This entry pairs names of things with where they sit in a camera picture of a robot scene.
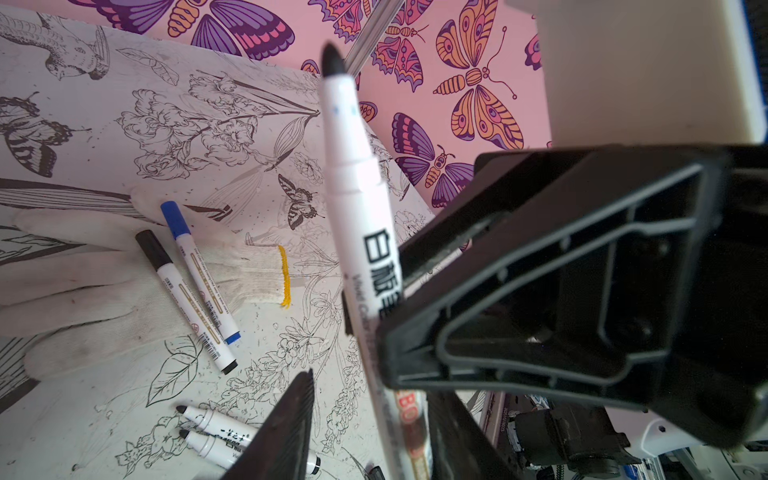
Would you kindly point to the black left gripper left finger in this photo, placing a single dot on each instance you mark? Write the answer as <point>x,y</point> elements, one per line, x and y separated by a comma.
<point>292,415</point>

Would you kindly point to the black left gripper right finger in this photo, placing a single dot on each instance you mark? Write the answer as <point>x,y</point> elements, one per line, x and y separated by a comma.
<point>460,448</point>

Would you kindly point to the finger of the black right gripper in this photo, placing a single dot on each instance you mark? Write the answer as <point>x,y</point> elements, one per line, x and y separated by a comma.
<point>631,277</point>

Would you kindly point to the white marker red label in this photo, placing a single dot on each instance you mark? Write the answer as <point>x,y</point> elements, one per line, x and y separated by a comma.
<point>208,290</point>

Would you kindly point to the white glove on table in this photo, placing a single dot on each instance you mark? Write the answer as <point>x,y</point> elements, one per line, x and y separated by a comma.
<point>88,307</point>

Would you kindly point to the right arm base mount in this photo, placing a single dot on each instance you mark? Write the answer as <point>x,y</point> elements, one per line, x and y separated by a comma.
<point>580,438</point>

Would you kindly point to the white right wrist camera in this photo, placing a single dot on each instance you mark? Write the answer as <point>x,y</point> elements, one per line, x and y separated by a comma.
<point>653,72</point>

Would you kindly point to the aluminium frame post right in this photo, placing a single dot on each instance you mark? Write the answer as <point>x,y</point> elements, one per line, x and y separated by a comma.
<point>382,16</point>

